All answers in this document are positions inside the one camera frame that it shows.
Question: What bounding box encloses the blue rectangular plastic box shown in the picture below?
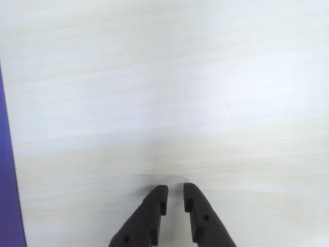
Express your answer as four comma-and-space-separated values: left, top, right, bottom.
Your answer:
0, 60, 28, 247

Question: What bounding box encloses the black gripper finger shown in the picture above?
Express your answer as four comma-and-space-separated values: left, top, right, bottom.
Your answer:
183, 182, 237, 247
107, 185, 169, 247

